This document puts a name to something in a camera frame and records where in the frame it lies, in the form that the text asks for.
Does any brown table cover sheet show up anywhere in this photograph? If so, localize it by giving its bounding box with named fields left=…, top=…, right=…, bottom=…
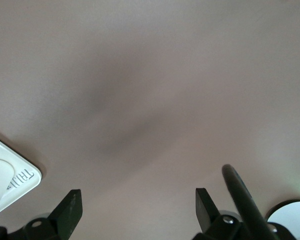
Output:
left=0, top=0, right=300, bottom=240

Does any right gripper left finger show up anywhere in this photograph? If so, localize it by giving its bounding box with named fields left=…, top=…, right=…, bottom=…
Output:
left=0, top=189, right=83, bottom=240

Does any cream tray with bear print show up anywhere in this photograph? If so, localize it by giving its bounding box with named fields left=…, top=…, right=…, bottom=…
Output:
left=0, top=133, right=43, bottom=221

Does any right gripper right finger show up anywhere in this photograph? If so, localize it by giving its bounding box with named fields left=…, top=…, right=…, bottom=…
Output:
left=191, top=187, right=297, bottom=240

